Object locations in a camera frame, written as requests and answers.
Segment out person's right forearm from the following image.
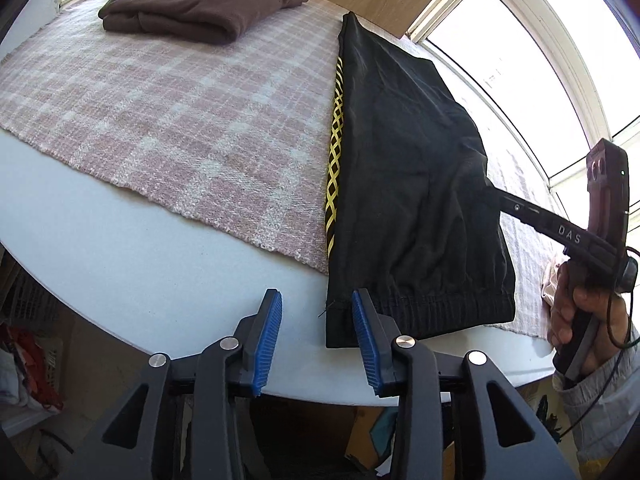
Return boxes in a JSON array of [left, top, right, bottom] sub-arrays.
[[552, 325, 640, 468]]

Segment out black pants with yellow stripes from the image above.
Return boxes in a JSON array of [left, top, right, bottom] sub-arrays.
[[320, 11, 517, 350]]

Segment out pink plaid blanket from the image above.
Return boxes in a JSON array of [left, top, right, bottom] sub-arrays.
[[0, 0, 568, 341]]

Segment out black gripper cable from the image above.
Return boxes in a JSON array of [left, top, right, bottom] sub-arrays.
[[562, 245, 640, 441]]

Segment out brown cardboard box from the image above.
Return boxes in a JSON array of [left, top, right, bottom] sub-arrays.
[[345, 405, 401, 471]]

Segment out person's right hand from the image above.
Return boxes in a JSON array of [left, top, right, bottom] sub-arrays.
[[547, 260, 632, 388]]

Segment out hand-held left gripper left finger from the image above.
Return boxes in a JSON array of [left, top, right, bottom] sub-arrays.
[[60, 288, 284, 480]]

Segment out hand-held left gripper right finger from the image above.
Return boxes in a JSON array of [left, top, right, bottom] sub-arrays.
[[351, 288, 578, 480]]

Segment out white window frame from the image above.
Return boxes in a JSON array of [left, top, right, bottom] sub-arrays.
[[55, 0, 640, 196]]

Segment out pile of colourful clothes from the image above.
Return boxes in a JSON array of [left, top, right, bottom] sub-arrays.
[[0, 322, 66, 413]]

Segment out cream knitted cloth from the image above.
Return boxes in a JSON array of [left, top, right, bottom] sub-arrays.
[[539, 255, 568, 308]]

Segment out folded brown garment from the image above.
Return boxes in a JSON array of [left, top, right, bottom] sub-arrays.
[[98, 0, 312, 45]]

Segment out white laundry basket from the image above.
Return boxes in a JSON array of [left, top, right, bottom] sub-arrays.
[[0, 260, 61, 341]]

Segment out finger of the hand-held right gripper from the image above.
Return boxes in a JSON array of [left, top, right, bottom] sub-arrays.
[[482, 179, 543, 231]]

